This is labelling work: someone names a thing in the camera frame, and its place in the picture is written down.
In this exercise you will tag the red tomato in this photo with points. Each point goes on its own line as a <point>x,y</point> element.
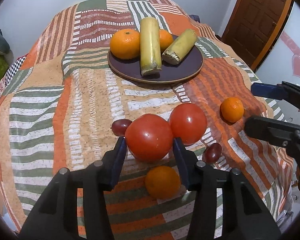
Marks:
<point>149,138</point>
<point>188,122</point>

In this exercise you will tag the brown wooden door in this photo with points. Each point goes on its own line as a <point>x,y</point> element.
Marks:
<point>253,27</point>

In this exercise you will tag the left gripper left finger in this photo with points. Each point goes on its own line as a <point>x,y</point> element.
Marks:
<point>54,216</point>

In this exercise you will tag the small orange tangerine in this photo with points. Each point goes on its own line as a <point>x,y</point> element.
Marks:
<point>232,109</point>

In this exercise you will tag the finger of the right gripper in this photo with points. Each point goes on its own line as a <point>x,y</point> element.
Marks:
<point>277,133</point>
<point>264,90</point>

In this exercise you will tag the left orange on plate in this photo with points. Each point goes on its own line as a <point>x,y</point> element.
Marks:
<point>125,44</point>

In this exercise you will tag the patchwork striped bedspread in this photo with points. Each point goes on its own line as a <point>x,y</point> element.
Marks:
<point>58,109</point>

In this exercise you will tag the right orange on plate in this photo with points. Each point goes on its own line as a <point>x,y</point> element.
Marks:
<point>166,39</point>

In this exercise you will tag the orange on plate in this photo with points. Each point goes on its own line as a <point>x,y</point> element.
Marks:
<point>125,44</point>
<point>166,39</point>

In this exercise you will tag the dark purple round plate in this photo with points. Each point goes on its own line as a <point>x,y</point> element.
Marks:
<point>189,67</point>

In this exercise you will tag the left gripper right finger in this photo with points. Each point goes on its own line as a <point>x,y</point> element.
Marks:
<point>245,215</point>

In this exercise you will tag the yellow sugarcane piece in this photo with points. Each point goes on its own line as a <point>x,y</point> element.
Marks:
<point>180,47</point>
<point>150,52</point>

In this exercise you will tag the blue bag beside bed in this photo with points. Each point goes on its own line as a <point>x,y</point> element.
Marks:
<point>195,18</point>

